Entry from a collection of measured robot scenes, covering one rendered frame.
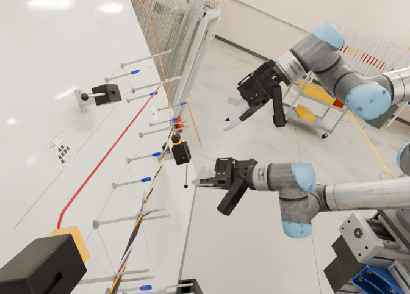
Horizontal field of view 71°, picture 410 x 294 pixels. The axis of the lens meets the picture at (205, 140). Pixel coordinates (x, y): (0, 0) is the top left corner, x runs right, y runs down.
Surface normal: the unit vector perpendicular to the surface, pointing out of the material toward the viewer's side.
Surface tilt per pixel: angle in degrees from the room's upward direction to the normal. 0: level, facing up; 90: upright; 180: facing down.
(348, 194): 74
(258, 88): 83
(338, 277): 90
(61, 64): 52
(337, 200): 87
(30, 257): 40
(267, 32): 90
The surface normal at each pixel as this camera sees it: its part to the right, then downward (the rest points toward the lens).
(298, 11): -0.22, 0.44
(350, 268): -0.93, -0.24
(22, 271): -0.26, -0.94
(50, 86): 0.95, -0.22
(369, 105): 0.14, 0.54
